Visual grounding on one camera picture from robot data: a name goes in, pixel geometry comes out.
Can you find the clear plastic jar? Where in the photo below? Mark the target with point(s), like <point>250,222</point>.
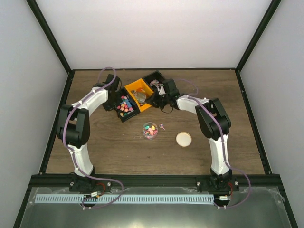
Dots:
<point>150,130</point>

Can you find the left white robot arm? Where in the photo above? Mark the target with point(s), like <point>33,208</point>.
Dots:
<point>73,127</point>

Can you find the light blue slotted cable duct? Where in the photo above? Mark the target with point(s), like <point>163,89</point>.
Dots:
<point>125,199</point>

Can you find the metal scoop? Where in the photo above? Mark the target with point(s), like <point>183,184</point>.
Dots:
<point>140,97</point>

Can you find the round white jar lid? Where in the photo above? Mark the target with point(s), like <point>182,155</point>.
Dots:
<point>183,139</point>

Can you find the yellow bin with lollipops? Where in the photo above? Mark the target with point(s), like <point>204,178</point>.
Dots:
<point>139,86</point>

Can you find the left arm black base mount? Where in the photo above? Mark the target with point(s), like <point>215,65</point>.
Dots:
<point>88,185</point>

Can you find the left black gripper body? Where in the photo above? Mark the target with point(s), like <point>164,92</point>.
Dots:
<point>112,104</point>

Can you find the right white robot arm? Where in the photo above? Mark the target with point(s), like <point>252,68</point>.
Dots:
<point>212,117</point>

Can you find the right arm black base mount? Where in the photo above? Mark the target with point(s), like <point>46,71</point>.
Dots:
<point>216,183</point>

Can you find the black bin with swirl lollipops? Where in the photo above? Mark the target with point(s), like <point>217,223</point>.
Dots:
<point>154,80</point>

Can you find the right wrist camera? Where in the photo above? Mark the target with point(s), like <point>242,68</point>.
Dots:
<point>161,90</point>

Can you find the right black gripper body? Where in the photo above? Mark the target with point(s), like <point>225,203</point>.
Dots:
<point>161,102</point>

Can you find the black aluminium frame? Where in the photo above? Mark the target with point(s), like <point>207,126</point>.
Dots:
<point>103,128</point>

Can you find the black bin with star candies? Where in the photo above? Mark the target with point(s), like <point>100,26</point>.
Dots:
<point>125,106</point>

